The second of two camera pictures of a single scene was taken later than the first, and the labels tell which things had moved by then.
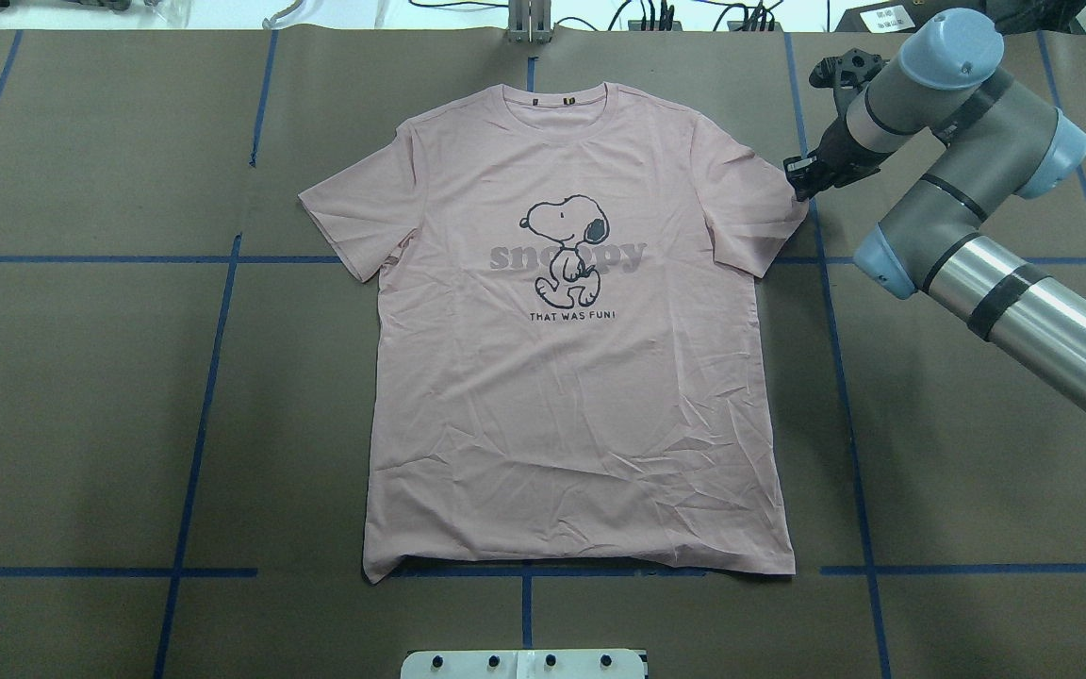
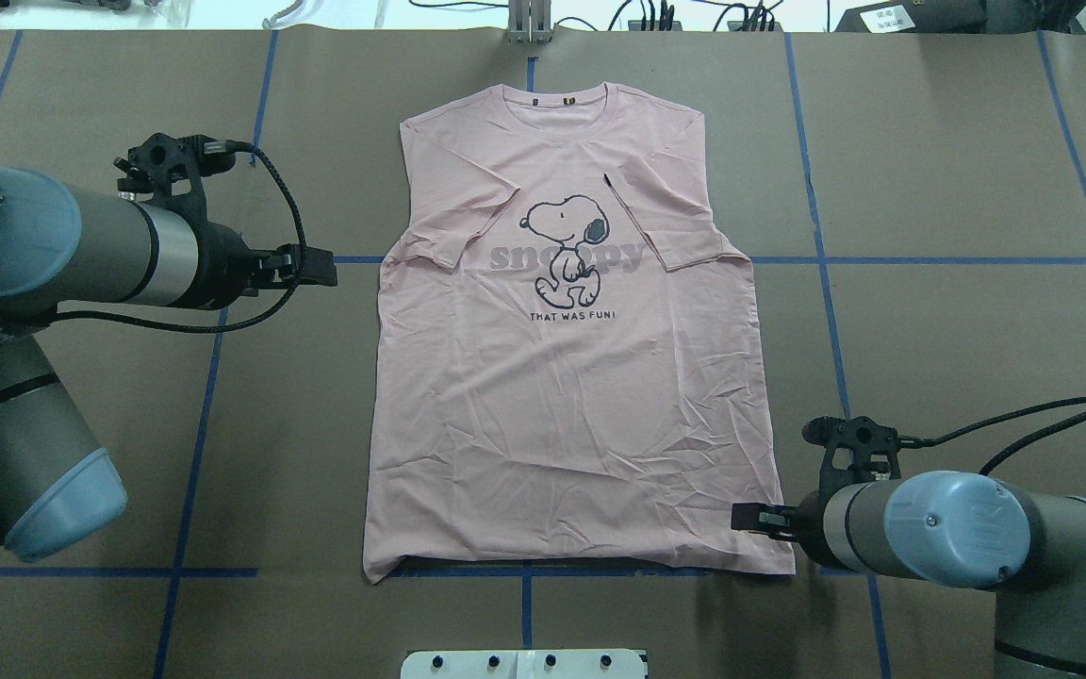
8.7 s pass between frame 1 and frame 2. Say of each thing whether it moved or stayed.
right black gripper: moved
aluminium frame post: stayed
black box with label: stayed
